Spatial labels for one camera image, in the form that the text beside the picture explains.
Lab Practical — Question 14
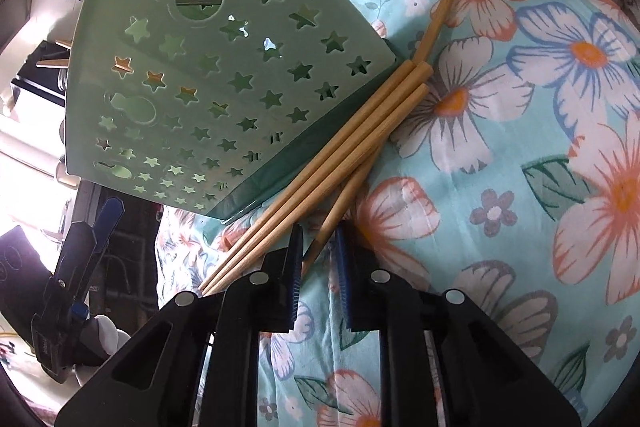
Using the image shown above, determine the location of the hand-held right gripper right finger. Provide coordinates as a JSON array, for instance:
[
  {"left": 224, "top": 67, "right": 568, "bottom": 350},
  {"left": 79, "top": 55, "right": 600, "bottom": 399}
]
[{"left": 335, "top": 223, "right": 585, "bottom": 427}]

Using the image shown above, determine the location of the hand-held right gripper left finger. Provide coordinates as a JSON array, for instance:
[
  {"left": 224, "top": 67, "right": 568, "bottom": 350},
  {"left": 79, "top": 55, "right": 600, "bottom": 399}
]
[{"left": 54, "top": 223, "right": 306, "bottom": 427}]

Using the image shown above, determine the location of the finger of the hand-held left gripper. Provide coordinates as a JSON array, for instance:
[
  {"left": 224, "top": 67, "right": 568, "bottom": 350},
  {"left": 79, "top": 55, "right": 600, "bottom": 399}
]
[
  {"left": 54, "top": 222, "right": 98, "bottom": 289},
  {"left": 84, "top": 198, "right": 125, "bottom": 269}
]

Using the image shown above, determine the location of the green star-holed utensil holder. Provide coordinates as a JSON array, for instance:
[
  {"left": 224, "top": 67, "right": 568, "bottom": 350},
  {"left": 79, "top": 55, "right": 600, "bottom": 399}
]
[{"left": 64, "top": 0, "right": 401, "bottom": 224}]

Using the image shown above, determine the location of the person's left hand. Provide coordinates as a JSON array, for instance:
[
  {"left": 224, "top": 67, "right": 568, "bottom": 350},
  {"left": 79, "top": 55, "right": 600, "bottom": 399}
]
[{"left": 75, "top": 314, "right": 131, "bottom": 370}]

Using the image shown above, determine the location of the floral blue blanket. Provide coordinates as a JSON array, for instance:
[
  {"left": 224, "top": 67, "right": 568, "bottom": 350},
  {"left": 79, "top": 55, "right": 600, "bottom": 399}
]
[{"left": 155, "top": 0, "right": 640, "bottom": 427}]

